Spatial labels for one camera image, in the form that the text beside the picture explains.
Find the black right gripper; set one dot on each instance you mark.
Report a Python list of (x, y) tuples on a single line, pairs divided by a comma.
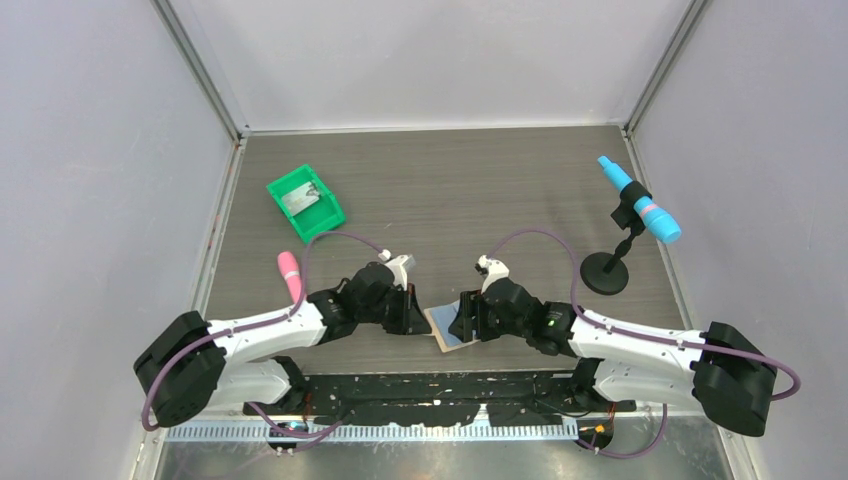
[(463, 324)]

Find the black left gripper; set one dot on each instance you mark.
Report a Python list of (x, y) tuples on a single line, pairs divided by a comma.
[(410, 318)]

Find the beige card holder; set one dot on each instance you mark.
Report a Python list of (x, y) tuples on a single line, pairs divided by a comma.
[(439, 319)]

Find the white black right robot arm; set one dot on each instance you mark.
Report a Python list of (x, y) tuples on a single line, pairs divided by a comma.
[(719, 371)]

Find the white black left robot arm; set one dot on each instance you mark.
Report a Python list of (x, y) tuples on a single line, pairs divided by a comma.
[(195, 364)]

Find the pink toy microphone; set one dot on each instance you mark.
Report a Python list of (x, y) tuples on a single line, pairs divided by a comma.
[(289, 269)]

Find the green plastic bin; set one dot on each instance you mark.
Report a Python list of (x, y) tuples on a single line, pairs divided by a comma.
[(325, 215)]

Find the black microphone stand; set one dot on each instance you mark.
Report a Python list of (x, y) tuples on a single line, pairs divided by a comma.
[(606, 273)]

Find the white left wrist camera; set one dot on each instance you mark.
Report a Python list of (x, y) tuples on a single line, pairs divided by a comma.
[(400, 267)]

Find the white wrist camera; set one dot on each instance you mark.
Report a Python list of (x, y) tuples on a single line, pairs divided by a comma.
[(400, 267), (491, 270)]

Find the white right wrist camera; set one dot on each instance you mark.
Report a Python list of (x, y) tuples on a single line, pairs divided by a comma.
[(491, 270)]

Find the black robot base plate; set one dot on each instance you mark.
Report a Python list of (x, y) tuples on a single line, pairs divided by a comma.
[(516, 398)]

